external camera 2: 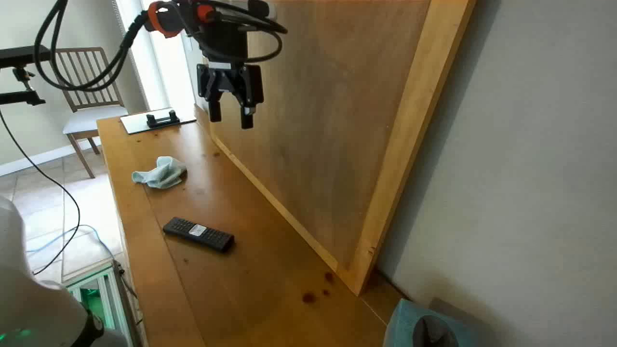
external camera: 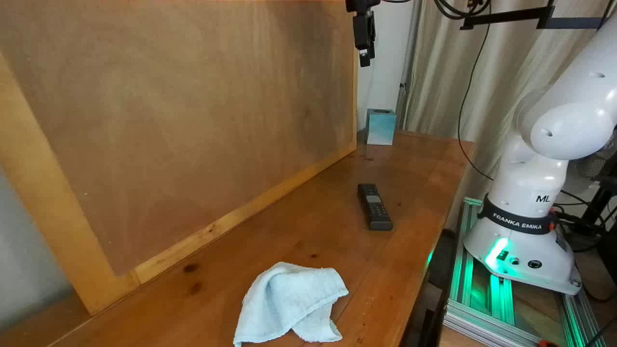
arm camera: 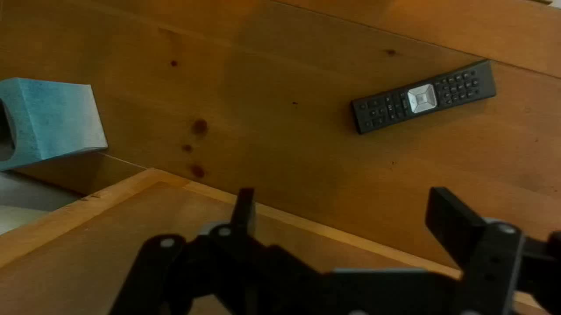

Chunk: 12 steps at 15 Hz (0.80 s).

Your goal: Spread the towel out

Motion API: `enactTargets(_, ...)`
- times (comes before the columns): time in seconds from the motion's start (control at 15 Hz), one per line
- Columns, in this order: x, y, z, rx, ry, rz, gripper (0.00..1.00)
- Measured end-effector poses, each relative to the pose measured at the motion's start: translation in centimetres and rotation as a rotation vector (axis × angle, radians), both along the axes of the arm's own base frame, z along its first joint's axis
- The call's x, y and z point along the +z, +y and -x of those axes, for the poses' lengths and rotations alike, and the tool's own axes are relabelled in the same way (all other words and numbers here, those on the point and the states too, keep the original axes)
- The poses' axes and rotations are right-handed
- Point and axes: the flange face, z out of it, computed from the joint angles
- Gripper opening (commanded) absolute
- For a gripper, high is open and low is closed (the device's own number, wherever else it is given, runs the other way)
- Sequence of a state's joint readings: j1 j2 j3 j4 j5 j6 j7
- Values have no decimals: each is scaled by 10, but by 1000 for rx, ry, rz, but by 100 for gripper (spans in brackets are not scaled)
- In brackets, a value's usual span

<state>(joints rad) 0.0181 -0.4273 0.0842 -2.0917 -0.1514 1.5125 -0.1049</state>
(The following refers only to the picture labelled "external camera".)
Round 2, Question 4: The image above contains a light blue tissue box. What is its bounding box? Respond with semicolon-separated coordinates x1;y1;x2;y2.
366;109;397;144

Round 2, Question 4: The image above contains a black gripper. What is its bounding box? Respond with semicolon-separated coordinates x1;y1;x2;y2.
345;0;380;67

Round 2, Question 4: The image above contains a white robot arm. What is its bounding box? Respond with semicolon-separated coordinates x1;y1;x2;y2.
463;19;617;294

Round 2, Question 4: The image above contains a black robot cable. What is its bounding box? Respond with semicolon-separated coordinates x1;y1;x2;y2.
432;0;496;182

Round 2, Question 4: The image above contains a light blue towel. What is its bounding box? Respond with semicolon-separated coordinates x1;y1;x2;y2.
233;261;349;347

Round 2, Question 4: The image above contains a black camera tripod stand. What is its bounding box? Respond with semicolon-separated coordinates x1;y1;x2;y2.
463;1;609;28

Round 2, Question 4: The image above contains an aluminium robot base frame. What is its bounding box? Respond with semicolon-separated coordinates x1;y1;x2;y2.
443;198;609;347

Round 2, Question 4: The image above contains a large wooden board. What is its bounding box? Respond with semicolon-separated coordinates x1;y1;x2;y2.
0;0;357;312

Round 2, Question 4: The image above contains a black remote control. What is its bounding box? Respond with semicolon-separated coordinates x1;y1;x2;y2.
357;182;393;231

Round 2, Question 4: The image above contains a beige curtain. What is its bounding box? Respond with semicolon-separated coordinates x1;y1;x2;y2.
403;0;598;198

